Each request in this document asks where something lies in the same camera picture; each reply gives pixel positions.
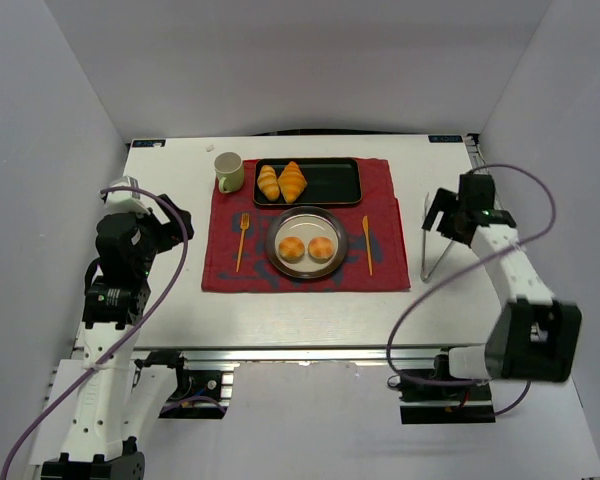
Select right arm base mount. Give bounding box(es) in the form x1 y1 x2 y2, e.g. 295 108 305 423
387 374 496 425

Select orange plastic fork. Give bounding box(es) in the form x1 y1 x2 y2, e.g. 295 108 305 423
235 212 250 273

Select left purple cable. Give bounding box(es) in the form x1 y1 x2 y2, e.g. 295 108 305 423
0 187 195 480

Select left striped croissant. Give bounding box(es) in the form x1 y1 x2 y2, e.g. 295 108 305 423
257 165 280 202

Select round bread bun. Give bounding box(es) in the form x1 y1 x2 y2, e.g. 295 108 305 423
278 236 305 263
308 236 335 262

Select black rectangular tray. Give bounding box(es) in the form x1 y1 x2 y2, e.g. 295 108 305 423
253 157 362 208

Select red patterned placemat cloth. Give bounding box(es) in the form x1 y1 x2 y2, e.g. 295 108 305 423
201 158 411 293

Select striped croissant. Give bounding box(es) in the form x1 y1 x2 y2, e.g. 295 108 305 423
257 165 280 202
278 161 307 204

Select blue table label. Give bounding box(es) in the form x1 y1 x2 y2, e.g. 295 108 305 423
131 139 166 148
428 135 464 143

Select orange plastic knife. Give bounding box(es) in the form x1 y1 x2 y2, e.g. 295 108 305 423
362 215 373 276

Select metal serving tongs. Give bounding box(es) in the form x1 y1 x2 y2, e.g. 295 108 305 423
419 192 456 284

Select aluminium table frame rail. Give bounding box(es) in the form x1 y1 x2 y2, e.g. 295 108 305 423
463 133 546 359

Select right blue table label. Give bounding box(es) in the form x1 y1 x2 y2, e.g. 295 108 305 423
428 135 464 143

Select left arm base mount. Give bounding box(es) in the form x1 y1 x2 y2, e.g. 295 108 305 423
133 349 228 420

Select right striped croissant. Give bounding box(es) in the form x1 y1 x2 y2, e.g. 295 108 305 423
278 161 307 204

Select dark rimmed white plate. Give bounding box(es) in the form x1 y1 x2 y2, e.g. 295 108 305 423
264 206 349 280

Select left blue table label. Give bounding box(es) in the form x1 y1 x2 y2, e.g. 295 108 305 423
131 139 166 148

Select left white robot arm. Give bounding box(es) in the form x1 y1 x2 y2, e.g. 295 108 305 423
40 187 194 479

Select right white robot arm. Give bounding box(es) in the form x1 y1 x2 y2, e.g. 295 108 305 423
422 188 582 383

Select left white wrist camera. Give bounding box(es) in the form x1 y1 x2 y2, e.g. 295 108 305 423
101 176 149 214

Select pale green mug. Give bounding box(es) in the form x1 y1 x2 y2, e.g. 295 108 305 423
214 152 245 194

